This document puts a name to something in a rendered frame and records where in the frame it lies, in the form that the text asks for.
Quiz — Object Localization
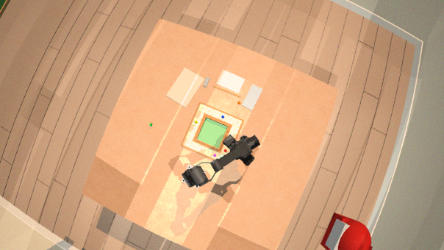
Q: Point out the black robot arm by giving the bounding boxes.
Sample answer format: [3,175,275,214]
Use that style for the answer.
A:
[182,135,260,188]

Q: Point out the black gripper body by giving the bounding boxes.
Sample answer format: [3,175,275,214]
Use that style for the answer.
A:
[223,135,254,166]

